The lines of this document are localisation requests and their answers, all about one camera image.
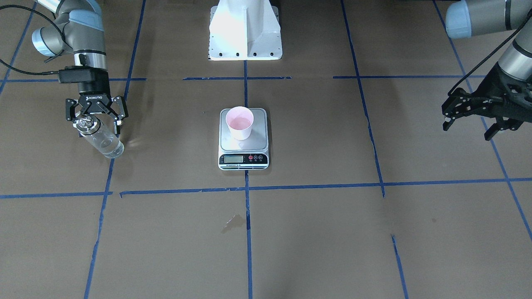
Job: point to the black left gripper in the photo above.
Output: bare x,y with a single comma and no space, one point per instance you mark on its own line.
469,102

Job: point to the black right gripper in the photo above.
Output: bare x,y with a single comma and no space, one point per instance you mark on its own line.
95,102

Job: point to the clear glass sauce bottle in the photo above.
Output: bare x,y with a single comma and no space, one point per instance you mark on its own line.
99,136

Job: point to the pink paper cup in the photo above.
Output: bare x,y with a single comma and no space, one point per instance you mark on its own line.
240,121

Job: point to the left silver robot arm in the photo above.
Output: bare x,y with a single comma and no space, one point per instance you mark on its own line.
468,18

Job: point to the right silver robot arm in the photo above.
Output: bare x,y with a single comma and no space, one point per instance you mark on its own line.
78,30

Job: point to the white digital kitchen scale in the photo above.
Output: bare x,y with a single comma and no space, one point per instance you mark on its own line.
249,154

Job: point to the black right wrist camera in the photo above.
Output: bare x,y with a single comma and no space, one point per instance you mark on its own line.
82,74

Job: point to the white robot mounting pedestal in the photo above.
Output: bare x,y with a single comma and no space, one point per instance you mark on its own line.
245,30

